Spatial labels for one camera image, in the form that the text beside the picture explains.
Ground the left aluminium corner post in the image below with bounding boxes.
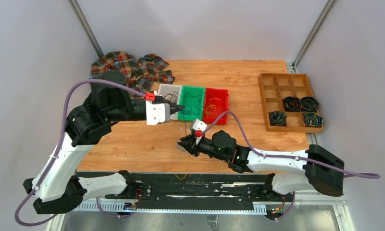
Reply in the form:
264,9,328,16
68,0,104,58

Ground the red plastic bin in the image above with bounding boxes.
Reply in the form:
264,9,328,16
202,88,229,124

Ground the right aluminium corner post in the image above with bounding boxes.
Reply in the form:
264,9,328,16
291,0,337,73

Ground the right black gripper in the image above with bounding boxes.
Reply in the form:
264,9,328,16
177,134,228,162

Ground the aluminium corner post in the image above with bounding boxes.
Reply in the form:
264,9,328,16
291,0,337,73
68,0,104,58

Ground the green plastic bin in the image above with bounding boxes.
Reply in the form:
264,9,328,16
177,85,205,121

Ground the plaid flannel shirt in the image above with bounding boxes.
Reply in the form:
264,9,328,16
90,51,175,93

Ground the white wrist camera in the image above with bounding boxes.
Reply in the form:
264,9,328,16
189,119,207,137
146,101,171,126

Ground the cable ball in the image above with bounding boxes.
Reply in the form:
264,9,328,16
176,144,188,153

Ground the white plastic bin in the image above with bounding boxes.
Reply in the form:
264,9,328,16
158,84,183,104

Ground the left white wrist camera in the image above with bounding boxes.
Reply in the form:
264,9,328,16
146,101,171,126

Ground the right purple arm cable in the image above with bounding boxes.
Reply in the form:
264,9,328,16
195,110,381,222

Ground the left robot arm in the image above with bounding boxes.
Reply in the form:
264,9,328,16
23,71,183,215

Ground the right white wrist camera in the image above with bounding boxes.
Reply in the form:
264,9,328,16
189,119,207,137

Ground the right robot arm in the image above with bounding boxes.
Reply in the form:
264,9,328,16
178,130,344,201

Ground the aluminium frame rail front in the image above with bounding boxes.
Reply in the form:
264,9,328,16
46,179,355,231

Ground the dark purple thin cable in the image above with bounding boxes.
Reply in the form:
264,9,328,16
183,90,203,116

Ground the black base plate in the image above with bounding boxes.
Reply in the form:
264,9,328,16
76,172,296,211

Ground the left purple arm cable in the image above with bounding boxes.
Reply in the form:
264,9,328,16
14,79,156,227

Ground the wooden compartment tray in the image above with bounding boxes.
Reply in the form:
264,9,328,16
258,73,324,133

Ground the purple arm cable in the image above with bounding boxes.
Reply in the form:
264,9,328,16
195,110,381,222
14,79,156,227

